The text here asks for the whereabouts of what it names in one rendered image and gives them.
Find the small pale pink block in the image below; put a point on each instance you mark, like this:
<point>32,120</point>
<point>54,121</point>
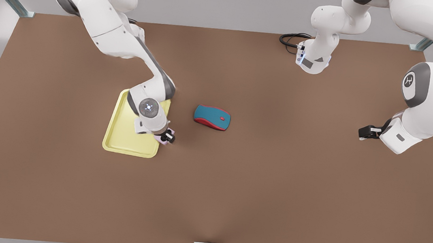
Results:
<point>161,140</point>

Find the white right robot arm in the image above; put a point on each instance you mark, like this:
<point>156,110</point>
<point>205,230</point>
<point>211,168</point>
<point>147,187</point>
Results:
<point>107,23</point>

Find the yellow plastic tray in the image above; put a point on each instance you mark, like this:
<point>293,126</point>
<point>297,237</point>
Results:
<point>122,139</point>

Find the teal and red computer mouse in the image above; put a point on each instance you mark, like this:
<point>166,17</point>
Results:
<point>212,117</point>

